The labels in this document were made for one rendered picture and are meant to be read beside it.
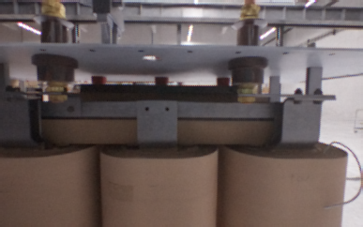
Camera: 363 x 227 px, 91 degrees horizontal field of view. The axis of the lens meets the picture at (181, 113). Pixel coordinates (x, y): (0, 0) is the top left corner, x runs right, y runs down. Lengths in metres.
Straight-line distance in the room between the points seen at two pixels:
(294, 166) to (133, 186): 0.47
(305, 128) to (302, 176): 0.14
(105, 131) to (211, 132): 0.38
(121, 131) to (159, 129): 0.18
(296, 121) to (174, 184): 0.41
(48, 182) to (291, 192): 0.72
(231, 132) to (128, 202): 0.40
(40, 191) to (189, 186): 0.44
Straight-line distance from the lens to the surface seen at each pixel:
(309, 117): 0.68
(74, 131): 0.74
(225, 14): 9.39
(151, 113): 0.55
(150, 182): 0.56
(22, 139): 0.73
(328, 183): 0.72
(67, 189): 0.70
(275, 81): 0.98
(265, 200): 0.66
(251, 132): 0.70
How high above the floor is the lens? 1.25
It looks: 5 degrees down
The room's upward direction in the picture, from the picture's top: 1 degrees clockwise
